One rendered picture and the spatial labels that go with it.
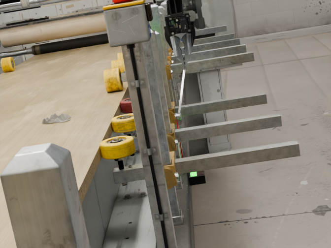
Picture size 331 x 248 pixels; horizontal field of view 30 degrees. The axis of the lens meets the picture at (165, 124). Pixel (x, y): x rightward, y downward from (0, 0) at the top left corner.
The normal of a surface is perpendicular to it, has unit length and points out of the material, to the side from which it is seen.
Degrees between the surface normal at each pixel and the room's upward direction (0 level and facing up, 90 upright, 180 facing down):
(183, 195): 0
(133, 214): 0
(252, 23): 90
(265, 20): 90
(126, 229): 0
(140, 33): 90
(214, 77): 90
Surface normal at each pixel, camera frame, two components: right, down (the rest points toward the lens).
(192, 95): -0.02, 0.23
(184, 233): -0.16, -0.96
